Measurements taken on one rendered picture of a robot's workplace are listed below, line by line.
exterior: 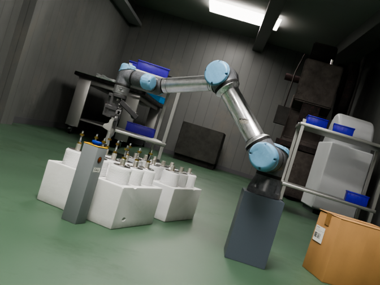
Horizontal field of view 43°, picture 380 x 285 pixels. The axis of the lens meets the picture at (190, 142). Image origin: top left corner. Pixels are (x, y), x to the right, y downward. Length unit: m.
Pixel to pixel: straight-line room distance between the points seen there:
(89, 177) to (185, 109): 8.10
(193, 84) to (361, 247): 1.08
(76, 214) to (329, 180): 4.62
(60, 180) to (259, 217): 0.87
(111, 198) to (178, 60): 8.19
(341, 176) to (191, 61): 4.83
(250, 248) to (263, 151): 0.43
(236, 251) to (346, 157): 4.24
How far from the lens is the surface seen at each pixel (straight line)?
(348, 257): 2.38
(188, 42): 10.15
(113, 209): 2.02
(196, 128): 8.77
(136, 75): 2.34
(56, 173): 2.17
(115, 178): 2.05
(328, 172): 6.22
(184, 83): 2.36
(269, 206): 2.13
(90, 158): 1.93
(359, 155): 6.32
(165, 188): 2.51
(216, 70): 2.14
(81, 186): 1.94
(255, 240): 2.15
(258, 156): 2.02
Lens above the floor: 0.45
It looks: 1 degrees down
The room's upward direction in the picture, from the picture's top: 17 degrees clockwise
